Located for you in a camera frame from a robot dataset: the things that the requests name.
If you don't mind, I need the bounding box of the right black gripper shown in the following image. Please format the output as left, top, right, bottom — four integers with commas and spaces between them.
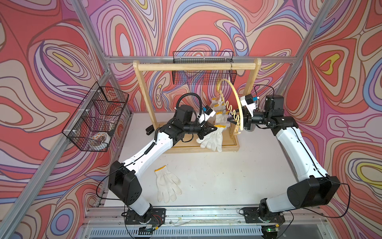
227, 106, 271, 130

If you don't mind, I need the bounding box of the yellow curved clip hanger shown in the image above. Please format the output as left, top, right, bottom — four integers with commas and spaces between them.
216, 62, 245, 139

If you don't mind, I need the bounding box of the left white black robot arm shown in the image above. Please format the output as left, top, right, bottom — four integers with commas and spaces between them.
107, 105, 217, 217

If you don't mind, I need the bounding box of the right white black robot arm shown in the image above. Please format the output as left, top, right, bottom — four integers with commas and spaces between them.
240, 94, 341, 221

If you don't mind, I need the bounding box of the wooden hanging rack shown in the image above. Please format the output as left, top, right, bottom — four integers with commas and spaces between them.
132, 57, 262, 153

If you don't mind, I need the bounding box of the black object behind rack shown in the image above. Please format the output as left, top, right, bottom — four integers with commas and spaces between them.
146, 125, 155, 135

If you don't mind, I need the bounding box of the tape roll in basket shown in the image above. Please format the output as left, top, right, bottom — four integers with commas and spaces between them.
89, 132, 111, 149

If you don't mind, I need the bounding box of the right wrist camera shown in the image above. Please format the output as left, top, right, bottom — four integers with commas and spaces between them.
240, 94, 259, 112

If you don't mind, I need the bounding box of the back black wire basket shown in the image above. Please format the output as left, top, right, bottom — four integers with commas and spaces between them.
172, 50, 237, 86

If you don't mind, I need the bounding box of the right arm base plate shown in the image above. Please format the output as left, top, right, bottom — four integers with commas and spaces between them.
238, 207, 285, 225

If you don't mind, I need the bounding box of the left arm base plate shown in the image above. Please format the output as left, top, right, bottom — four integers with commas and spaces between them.
121, 207, 166, 225

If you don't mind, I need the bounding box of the aluminium front rail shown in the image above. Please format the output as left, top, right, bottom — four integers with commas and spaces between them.
77, 205, 336, 239

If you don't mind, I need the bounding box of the side black wire basket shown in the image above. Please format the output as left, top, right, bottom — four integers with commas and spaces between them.
62, 83, 129, 152

